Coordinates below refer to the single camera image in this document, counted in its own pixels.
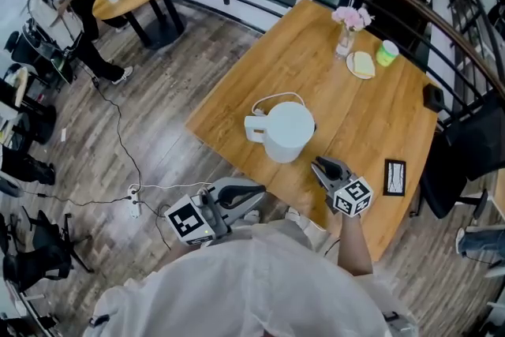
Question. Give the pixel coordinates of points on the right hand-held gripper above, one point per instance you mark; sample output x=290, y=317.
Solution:
x=353, y=195

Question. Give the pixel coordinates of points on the person's shoe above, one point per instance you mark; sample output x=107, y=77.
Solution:
x=252, y=216
x=292, y=214

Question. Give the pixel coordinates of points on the pale yellow bread slice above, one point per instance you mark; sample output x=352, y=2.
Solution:
x=365, y=63

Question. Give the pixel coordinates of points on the black swivel chair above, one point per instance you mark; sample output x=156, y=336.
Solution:
x=43, y=248

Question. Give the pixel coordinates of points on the green cup with white lid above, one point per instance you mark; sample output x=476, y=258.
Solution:
x=386, y=55

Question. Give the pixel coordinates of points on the black desk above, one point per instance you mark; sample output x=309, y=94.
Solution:
x=39, y=118

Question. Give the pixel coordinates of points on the person's white shirt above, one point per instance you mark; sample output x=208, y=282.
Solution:
x=244, y=288

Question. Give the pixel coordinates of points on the white plate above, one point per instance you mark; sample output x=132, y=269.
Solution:
x=350, y=65

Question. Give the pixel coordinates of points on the black picture frame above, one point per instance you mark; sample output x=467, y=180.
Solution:
x=394, y=177

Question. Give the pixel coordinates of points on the black bag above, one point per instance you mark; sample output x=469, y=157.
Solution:
x=27, y=169

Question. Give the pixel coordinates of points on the white power strip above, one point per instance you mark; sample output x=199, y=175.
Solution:
x=134, y=203

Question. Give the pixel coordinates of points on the glass vase with pink flowers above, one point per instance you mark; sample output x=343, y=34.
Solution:
x=351, y=16

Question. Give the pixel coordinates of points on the black mesh office chair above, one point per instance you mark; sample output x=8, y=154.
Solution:
x=446, y=173

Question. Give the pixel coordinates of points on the small black box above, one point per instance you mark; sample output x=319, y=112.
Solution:
x=433, y=98

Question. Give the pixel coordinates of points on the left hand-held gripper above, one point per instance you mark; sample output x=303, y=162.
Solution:
x=189, y=221

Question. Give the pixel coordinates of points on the person's right forearm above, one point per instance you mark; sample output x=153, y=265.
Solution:
x=355, y=248

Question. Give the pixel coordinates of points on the grey office chair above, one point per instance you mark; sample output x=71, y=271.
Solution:
x=10, y=187

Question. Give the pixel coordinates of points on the person's left shoe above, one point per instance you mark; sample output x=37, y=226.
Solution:
x=252, y=216

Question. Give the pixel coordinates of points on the white electric kettle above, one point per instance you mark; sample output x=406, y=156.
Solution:
x=288, y=130

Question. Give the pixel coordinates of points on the person's right shoe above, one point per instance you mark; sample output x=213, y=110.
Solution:
x=292, y=214

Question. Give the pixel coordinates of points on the white paper slip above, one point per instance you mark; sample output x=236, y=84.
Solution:
x=63, y=134

